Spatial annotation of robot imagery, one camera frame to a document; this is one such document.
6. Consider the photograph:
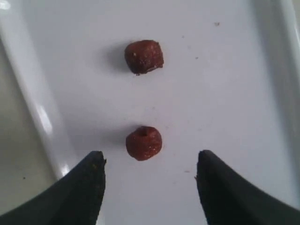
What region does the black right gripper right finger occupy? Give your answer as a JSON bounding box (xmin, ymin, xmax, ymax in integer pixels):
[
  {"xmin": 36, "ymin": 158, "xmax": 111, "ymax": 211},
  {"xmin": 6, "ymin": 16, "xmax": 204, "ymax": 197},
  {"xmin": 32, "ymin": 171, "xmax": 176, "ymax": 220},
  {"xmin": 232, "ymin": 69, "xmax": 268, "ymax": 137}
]
[{"xmin": 196, "ymin": 150, "xmax": 300, "ymax": 225}]

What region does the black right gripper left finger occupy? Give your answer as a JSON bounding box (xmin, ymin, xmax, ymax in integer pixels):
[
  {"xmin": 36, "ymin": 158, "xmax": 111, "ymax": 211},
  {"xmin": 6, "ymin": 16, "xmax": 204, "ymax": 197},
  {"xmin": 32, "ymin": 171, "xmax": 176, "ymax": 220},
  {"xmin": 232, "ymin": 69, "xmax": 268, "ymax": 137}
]
[{"xmin": 0, "ymin": 151, "xmax": 106, "ymax": 225}]

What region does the white plastic tray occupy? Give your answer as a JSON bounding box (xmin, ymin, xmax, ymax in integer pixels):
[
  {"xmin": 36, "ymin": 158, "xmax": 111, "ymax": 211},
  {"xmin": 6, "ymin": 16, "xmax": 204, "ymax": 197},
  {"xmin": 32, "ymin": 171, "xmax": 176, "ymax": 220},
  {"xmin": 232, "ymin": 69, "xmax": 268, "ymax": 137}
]
[{"xmin": 0, "ymin": 0, "xmax": 300, "ymax": 225}]

